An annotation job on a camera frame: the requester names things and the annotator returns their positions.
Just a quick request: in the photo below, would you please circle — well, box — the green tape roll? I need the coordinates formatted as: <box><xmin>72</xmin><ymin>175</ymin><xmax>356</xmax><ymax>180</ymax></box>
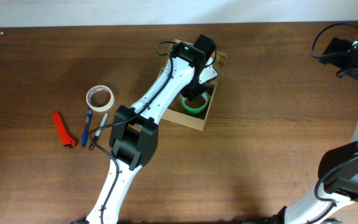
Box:
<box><xmin>181</xmin><ymin>91</ymin><xmax>210</xmax><ymax>116</ymax></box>

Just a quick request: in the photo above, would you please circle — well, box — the brown cardboard box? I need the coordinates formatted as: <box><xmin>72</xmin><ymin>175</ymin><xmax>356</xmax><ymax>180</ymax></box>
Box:
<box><xmin>162</xmin><ymin>51</ymin><xmax>227</xmax><ymax>131</ymax></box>

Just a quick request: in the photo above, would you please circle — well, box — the beige masking tape roll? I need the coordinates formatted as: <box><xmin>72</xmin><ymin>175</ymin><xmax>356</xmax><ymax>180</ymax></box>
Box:
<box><xmin>85</xmin><ymin>85</ymin><xmax>115</xmax><ymax>112</ymax></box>

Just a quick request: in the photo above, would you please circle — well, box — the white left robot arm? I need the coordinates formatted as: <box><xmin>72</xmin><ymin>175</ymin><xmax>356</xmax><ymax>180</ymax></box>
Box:
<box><xmin>81</xmin><ymin>34</ymin><xmax>218</xmax><ymax>224</ymax></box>

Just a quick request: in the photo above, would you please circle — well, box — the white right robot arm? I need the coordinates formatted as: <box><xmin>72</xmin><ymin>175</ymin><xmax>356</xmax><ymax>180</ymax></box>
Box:
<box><xmin>264</xmin><ymin>24</ymin><xmax>358</xmax><ymax>223</ymax></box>

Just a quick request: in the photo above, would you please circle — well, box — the black marker pen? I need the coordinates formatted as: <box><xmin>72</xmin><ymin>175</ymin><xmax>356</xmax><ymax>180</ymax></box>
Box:
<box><xmin>89</xmin><ymin>113</ymin><xmax>108</xmax><ymax>150</ymax></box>

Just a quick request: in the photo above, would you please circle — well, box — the blue pen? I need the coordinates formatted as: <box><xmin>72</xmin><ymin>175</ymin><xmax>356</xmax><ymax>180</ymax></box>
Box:
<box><xmin>81</xmin><ymin>108</ymin><xmax>92</xmax><ymax>148</ymax></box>

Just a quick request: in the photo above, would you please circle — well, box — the red utility knife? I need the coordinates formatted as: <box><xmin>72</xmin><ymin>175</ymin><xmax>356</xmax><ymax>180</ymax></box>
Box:
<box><xmin>52</xmin><ymin>111</ymin><xmax>76</xmax><ymax>148</ymax></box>

